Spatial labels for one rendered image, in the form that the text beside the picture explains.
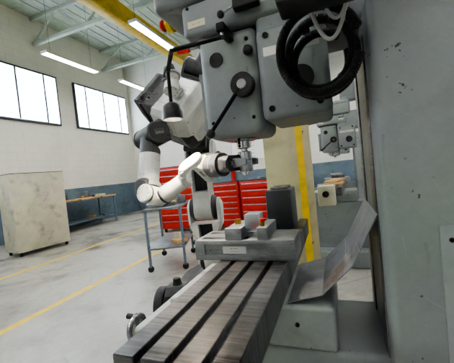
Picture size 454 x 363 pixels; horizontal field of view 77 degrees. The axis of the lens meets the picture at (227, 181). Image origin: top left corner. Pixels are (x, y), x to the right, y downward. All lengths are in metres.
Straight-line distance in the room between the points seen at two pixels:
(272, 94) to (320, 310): 0.60
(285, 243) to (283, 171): 1.80
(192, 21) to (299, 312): 0.90
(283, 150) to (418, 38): 2.04
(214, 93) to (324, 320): 0.71
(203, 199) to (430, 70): 1.21
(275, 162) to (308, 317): 1.99
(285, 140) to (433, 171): 2.06
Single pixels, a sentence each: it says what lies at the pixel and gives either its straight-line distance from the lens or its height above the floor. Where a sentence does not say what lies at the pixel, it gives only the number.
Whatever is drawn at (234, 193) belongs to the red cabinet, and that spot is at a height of 0.76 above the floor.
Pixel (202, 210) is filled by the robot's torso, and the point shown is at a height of 1.01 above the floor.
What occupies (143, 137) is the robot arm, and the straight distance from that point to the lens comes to 1.32.
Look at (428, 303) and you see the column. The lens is 0.79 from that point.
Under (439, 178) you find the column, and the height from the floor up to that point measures 1.15.
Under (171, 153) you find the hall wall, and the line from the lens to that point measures 11.65.
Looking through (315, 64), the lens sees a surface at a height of 1.47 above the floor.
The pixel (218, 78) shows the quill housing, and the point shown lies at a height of 1.50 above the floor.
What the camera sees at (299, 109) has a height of 1.36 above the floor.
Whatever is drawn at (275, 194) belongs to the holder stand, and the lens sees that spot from 1.40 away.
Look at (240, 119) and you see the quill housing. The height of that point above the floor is 1.36.
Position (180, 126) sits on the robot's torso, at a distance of 1.35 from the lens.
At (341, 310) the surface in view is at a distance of 1.12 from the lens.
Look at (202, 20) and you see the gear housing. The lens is 0.99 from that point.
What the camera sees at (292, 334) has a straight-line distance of 0.90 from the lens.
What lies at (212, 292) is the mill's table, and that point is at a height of 0.91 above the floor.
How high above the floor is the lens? 1.20
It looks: 2 degrees down
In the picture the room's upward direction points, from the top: 6 degrees counter-clockwise
